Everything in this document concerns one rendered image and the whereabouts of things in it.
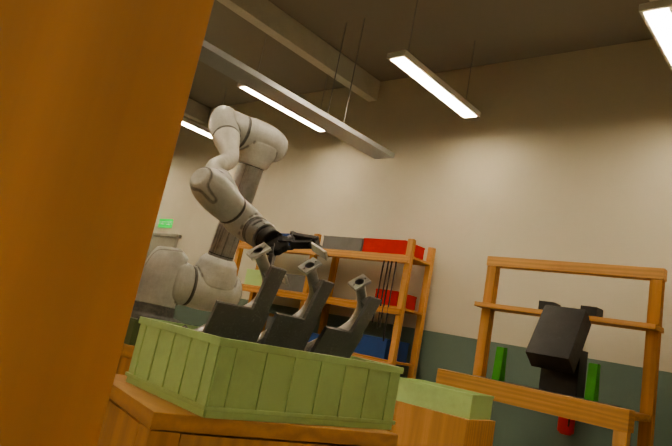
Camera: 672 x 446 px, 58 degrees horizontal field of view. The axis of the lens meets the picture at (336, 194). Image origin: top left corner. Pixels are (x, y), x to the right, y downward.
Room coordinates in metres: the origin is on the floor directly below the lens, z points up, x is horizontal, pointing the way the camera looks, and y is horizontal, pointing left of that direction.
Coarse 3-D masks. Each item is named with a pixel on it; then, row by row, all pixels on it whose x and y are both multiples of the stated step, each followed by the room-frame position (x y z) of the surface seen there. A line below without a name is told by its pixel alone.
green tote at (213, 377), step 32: (160, 320) 1.72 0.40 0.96; (160, 352) 1.57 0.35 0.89; (192, 352) 1.46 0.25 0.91; (224, 352) 1.39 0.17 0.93; (256, 352) 1.44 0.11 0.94; (288, 352) 1.50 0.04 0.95; (160, 384) 1.54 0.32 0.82; (192, 384) 1.43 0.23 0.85; (224, 384) 1.40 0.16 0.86; (256, 384) 1.45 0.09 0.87; (288, 384) 1.51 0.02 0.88; (320, 384) 1.58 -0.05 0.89; (352, 384) 1.65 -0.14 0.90; (384, 384) 1.73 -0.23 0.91; (224, 416) 1.41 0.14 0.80; (256, 416) 1.47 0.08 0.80; (288, 416) 1.52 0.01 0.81; (320, 416) 1.59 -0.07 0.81; (352, 416) 1.67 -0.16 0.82; (384, 416) 1.74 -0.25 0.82
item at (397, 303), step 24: (240, 240) 8.75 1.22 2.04; (336, 240) 7.55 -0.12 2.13; (360, 240) 7.32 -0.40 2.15; (384, 240) 7.04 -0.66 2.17; (408, 240) 6.78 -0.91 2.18; (336, 264) 8.07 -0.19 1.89; (408, 264) 6.74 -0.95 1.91; (432, 264) 7.09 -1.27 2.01; (288, 288) 8.04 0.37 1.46; (408, 288) 6.79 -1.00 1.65; (384, 312) 6.84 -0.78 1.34; (408, 312) 7.03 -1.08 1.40; (312, 336) 7.64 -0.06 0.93; (384, 336) 6.81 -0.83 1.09; (384, 360) 6.82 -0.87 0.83
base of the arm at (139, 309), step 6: (138, 306) 2.22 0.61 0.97; (144, 306) 2.21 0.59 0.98; (150, 306) 2.21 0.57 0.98; (156, 306) 2.22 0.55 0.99; (132, 312) 2.22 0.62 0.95; (138, 312) 2.21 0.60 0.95; (144, 312) 2.21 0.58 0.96; (150, 312) 2.21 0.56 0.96; (156, 312) 2.22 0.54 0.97; (162, 312) 2.23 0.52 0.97; (168, 312) 2.25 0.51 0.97; (156, 318) 2.20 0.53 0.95; (162, 318) 2.23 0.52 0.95; (168, 318) 2.25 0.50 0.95
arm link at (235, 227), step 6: (246, 204) 1.81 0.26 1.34; (246, 210) 1.80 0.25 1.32; (252, 210) 1.82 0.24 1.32; (240, 216) 1.79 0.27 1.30; (246, 216) 1.81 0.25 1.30; (252, 216) 1.82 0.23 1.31; (258, 216) 1.82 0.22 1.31; (222, 222) 1.81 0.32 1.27; (228, 222) 1.80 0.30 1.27; (234, 222) 1.80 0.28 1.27; (240, 222) 1.80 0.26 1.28; (246, 222) 1.81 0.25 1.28; (228, 228) 1.83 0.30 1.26; (234, 228) 1.82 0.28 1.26; (240, 228) 1.82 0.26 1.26; (234, 234) 1.84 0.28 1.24; (240, 234) 1.83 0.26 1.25
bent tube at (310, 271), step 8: (304, 264) 1.64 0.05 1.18; (312, 264) 1.65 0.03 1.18; (320, 264) 1.63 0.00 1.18; (304, 272) 1.62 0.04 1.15; (312, 272) 1.64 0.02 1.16; (312, 280) 1.65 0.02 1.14; (312, 288) 1.67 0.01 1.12; (312, 296) 1.69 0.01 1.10; (304, 304) 1.71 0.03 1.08; (296, 312) 1.71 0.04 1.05; (304, 312) 1.70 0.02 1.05
